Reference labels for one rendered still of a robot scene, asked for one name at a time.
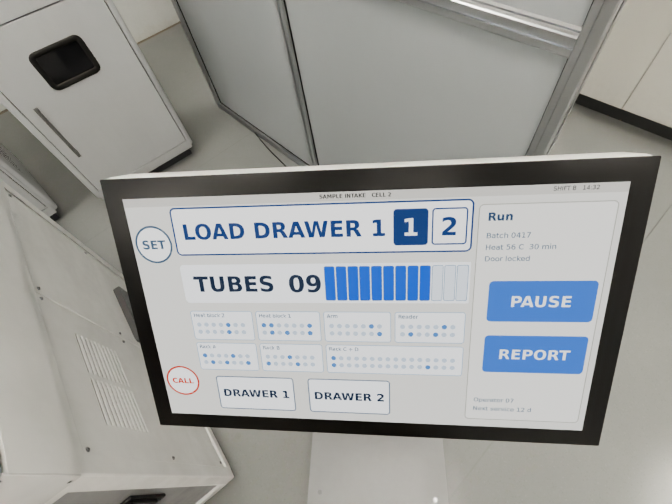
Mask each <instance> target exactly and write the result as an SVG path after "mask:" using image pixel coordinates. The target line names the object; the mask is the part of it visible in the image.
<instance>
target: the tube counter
mask: <svg viewBox="0 0 672 504"><path fill-rule="evenodd" d="M284 266H285V276H286V286H287V296H288V303H468V302H469V287H470V272H471V262H426V263H333V264H284Z"/></svg>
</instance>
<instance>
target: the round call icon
mask: <svg viewBox="0 0 672 504"><path fill-rule="evenodd" d="M162 366H163V370H164V374H165V379H166V383H167V387H168V391H169V395H178V396H203V392H202V387H201V382H200V377H199V372H198V367H197V365H165V364H162Z"/></svg>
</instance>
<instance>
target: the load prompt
mask: <svg viewBox="0 0 672 504"><path fill-rule="evenodd" d="M168 210H169V216H170V221H171V226H172V231H173V236H174V241H175V246H176V251H177V256H233V255H304V254H375V253H447V252H472V242H473V227H474V212H475V198H457V199H426V200H394V201H363V202H331V203H300V204H269V205H237V206H206V207H174V208H168Z"/></svg>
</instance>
